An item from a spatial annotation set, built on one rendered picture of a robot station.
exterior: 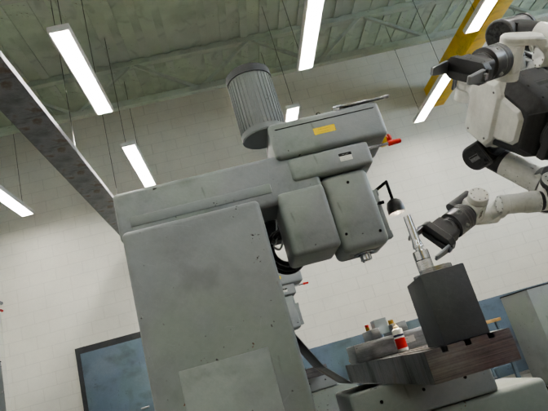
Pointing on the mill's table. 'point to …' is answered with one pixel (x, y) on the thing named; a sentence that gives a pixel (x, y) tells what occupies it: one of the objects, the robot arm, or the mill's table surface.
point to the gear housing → (331, 162)
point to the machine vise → (382, 345)
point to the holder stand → (447, 305)
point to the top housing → (327, 132)
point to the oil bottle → (399, 338)
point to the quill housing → (355, 214)
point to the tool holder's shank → (413, 233)
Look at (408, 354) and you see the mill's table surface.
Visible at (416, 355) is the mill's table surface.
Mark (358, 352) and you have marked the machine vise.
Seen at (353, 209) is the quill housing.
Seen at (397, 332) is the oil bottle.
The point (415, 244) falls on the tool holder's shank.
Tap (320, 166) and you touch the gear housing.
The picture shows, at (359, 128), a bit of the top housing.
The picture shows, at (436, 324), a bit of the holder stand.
